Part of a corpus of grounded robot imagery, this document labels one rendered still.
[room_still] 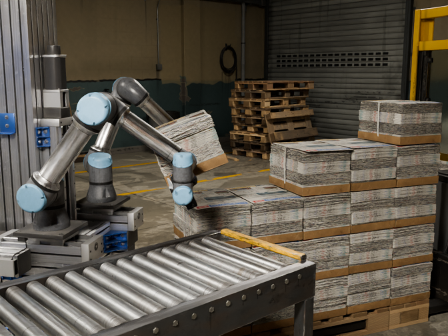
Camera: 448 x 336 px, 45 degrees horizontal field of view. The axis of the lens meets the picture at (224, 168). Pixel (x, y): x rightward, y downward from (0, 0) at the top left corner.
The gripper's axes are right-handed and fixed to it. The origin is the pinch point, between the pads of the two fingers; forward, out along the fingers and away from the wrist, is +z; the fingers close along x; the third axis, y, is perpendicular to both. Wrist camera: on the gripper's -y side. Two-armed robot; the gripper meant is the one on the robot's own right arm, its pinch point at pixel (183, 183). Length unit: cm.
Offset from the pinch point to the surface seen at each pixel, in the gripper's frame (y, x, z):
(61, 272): -2, 45, -58
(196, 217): -20.1, 1.3, 12.5
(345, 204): -50, -73, 37
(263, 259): -27, -19, -50
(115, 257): -7, 30, -45
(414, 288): -118, -97, 51
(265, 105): -58, -134, 653
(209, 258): -20, -1, -47
